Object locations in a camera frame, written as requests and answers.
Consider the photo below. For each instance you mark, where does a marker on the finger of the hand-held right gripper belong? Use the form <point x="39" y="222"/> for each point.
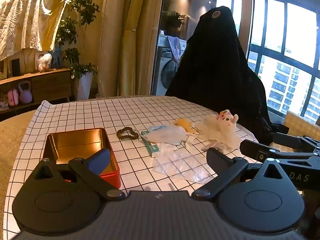
<point x="287" y="138"/>
<point x="252" y="148"/>

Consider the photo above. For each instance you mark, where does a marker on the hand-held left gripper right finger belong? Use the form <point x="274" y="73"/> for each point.
<point x="216" y="158"/>

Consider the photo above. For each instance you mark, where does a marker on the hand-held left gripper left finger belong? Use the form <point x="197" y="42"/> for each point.
<point x="101" y="161"/>

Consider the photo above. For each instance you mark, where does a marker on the white fluffy cloth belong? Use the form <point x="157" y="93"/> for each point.
<point x="212" y="128"/>

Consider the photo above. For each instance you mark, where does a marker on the brown scrunchie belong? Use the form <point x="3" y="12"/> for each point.
<point x="120" y="135"/>

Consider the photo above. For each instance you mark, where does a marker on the red tin box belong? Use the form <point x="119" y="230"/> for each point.
<point x="75" y="140"/>

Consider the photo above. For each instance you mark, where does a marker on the clear plastic bag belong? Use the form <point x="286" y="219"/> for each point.
<point x="175" y="162"/>

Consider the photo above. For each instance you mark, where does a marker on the yellow rubber toy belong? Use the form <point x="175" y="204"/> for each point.
<point x="185" y="124"/>

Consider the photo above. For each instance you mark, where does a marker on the printed white tissue packet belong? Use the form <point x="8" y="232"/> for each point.
<point x="162" y="135"/>

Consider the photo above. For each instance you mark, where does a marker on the tan upholstered chair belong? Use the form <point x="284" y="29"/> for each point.
<point x="302" y="125"/>

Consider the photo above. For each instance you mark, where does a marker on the small white cloth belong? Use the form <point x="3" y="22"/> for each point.
<point x="191" y="135"/>

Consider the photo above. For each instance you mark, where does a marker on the pink bunny plush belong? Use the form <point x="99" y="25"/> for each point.
<point x="227" y="118"/>

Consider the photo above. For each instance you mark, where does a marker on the checked white tablecloth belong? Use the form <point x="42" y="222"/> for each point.
<point x="100" y="115"/>

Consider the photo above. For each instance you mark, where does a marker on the white planter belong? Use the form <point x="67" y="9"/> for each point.
<point x="85" y="87"/>

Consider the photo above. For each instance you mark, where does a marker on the person in black cloth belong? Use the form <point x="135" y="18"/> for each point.
<point x="215" y="67"/>

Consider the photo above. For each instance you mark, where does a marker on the wooden sideboard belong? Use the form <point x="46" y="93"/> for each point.
<point x="50" y="85"/>

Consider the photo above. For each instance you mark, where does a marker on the large window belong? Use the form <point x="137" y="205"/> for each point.
<point x="287" y="42"/>

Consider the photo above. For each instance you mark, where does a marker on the white washing machine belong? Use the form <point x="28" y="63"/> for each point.
<point x="163" y="75"/>

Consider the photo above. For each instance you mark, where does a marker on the purple kettlebell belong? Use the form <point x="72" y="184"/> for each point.
<point x="25" y="95"/>

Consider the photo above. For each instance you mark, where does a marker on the pink small case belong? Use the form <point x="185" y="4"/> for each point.
<point x="13" y="98"/>

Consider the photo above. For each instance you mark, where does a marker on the white plastic bag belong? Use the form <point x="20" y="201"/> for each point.
<point x="45" y="61"/>

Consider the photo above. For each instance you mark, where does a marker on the white purple garment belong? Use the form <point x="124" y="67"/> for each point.
<point x="175" y="47"/>

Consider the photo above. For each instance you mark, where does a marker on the cream curtain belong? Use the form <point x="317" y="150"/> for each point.
<point x="110" y="42"/>

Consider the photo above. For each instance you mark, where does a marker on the yellow curtain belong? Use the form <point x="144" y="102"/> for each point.
<point x="142" y="42"/>

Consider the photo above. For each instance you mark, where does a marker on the tall green houseplant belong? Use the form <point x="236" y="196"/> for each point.
<point x="82" y="12"/>

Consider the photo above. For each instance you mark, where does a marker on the cream draped sheet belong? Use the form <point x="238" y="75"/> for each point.
<point x="27" y="20"/>

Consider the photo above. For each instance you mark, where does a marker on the dark picture frame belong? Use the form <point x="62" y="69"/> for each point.
<point x="15" y="67"/>

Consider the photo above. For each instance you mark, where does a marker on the light picture frame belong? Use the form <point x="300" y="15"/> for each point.
<point x="3" y="69"/>

